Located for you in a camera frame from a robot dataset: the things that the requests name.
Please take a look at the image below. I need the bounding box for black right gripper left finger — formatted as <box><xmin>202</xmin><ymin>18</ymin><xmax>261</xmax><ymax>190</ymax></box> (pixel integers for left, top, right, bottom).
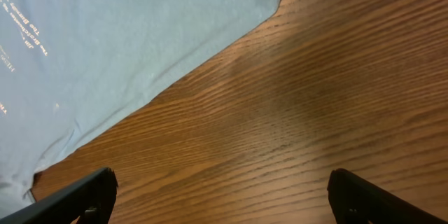
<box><xmin>1</xmin><ymin>167</ymin><xmax>118</xmax><ymax>224</ymax></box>

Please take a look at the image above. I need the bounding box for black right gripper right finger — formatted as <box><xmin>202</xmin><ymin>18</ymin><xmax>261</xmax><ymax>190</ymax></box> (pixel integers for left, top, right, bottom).
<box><xmin>327</xmin><ymin>169</ymin><xmax>447</xmax><ymax>224</ymax></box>

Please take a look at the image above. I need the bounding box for light blue printed t-shirt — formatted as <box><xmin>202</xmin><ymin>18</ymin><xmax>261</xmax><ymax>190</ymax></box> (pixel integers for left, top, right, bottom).
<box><xmin>1</xmin><ymin>0</ymin><xmax>280</xmax><ymax>216</ymax></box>

